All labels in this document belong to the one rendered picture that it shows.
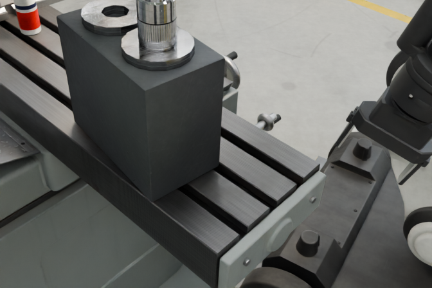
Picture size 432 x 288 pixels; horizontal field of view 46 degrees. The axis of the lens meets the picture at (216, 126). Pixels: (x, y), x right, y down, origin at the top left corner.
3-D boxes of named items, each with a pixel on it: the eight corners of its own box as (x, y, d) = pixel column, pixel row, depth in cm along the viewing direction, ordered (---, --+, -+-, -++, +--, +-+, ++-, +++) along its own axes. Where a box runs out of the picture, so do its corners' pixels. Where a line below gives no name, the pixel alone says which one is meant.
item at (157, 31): (162, 56, 60) (161, 15, 56) (130, 44, 61) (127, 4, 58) (184, 39, 63) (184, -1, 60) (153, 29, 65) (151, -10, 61)
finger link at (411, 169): (395, 186, 77) (418, 161, 73) (400, 173, 79) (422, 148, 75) (404, 191, 77) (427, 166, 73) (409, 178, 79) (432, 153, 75)
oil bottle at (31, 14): (34, 24, 105) (24, -28, 98) (45, 31, 103) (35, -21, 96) (17, 30, 102) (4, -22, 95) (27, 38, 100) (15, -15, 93)
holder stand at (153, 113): (137, 94, 87) (130, -16, 75) (220, 166, 75) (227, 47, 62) (73, 121, 81) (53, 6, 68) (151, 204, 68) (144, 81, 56)
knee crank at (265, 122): (270, 115, 157) (272, 99, 154) (286, 124, 154) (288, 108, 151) (223, 148, 145) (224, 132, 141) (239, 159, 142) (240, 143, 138)
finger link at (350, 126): (343, 139, 81) (362, 112, 77) (337, 150, 79) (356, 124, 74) (335, 134, 81) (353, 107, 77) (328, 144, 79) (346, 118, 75)
